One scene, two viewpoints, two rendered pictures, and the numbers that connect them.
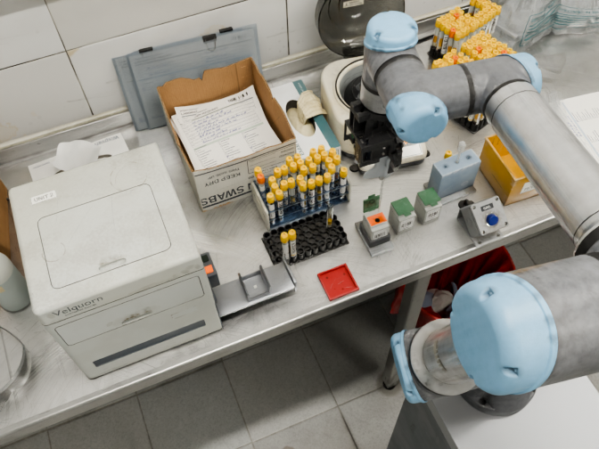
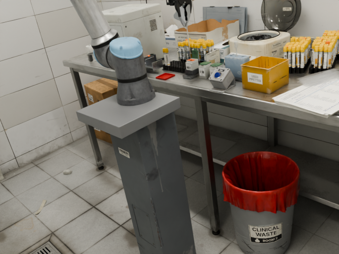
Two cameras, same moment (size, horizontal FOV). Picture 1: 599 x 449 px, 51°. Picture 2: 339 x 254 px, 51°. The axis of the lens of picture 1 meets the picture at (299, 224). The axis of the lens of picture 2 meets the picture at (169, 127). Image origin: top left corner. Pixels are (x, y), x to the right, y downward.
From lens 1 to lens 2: 1.76 m
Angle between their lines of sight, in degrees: 58
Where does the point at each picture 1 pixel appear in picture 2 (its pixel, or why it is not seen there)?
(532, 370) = not seen: outside the picture
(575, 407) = (130, 113)
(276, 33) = (259, 18)
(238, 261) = not seen: hidden behind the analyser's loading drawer
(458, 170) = (232, 57)
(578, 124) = (329, 85)
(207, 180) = (177, 38)
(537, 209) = (249, 94)
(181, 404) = not seen: hidden behind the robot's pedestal
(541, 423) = (118, 110)
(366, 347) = (230, 217)
